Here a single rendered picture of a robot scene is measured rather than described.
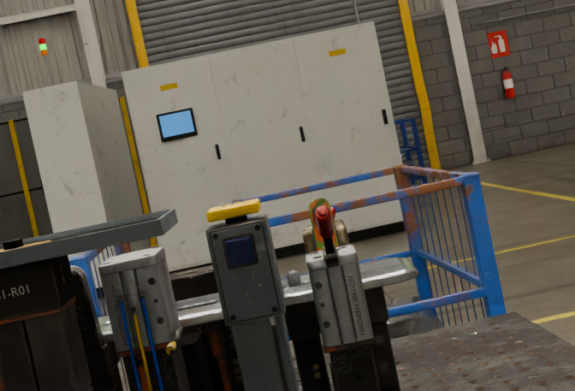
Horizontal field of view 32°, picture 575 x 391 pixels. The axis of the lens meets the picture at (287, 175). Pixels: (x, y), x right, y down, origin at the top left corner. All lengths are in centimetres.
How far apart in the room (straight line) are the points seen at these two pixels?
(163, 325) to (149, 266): 8
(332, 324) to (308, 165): 810
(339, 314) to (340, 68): 818
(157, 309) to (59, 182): 813
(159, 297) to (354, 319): 25
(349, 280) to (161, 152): 808
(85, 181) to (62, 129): 52
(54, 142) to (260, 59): 204
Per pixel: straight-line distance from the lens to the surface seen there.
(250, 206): 113
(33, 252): 113
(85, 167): 937
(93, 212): 939
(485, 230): 341
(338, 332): 132
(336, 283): 130
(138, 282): 131
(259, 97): 936
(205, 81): 935
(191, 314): 144
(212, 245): 114
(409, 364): 212
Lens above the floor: 124
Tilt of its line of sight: 3 degrees down
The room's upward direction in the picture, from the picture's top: 12 degrees counter-clockwise
